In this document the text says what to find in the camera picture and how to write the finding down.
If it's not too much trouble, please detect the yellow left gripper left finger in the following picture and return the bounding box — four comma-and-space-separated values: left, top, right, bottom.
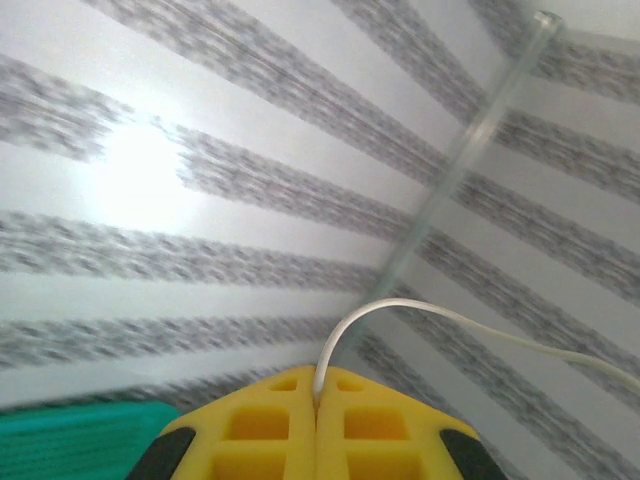
124, 364, 318, 480

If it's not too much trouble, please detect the white thin cable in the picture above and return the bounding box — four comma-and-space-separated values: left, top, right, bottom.
313, 297, 640, 404

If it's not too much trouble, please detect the teal plastic basket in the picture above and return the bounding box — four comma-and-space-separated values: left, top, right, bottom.
0, 399, 184, 480

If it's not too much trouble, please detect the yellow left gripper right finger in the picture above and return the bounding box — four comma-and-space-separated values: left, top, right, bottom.
317, 366, 507, 480

